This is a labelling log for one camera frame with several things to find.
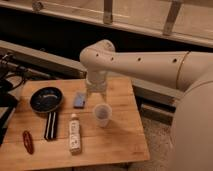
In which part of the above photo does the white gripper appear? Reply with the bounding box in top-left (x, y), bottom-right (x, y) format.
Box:
top-left (85, 79), bottom-right (107, 100)

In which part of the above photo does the white labelled plastic bottle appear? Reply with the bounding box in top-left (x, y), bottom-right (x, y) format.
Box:
top-left (69, 113), bottom-right (82, 155)

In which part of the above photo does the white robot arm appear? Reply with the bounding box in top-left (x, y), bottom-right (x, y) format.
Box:
top-left (80, 40), bottom-right (213, 171)

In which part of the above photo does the blue sponge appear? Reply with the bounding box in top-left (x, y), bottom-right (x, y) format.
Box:
top-left (73, 92), bottom-right (86, 108)

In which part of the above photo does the clear plastic cup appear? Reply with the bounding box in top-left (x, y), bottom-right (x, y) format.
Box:
top-left (93, 103), bottom-right (112, 128)

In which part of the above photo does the black frying pan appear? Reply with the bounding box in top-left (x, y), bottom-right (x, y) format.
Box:
top-left (30, 87), bottom-right (63, 141)

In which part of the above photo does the metal window frame rail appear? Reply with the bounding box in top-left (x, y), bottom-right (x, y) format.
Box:
top-left (0, 0), bottom-right (213, 48)

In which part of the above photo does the black equipment with cables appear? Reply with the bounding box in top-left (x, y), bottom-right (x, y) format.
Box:
top-left (0, 53), bottom-right (25, 145)

